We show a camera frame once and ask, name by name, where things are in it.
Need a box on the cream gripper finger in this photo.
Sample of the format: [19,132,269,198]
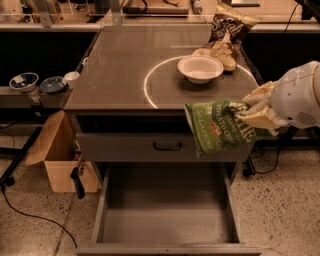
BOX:
[243,81,277,112]
[235,106,289,135]

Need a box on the green jalapeno chip bag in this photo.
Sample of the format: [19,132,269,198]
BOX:
[184,99,271,156]

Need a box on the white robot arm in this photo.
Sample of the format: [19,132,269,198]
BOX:
[235,61,320,135]

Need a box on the brown chip bag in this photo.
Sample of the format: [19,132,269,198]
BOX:
[193,3,261,72]

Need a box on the grey drawer cabinet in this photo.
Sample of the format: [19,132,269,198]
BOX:
[63,23,272,174]

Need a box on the open grey middle drawer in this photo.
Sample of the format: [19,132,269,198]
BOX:
[76,163,261,256]

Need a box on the closed grey top drawer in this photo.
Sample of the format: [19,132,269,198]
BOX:
[76,133,253,162]

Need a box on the small white cup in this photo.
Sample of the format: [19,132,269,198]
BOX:
[64,71,80,88]

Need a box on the dark blue bowl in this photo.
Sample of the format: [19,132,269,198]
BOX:
[40,76,66,94]

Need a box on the cardboard box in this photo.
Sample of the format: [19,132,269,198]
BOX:
[24,109,100,194]

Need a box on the grey side shelf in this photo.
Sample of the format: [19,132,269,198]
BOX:
[0,86,71,109]

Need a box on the black power cable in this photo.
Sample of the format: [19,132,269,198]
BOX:
[242,148,281,178]

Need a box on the black drawer handle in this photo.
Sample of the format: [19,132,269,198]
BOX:
[153,142,183,151]

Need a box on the black floor cable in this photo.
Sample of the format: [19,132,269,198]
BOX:
[0,183,78,249]

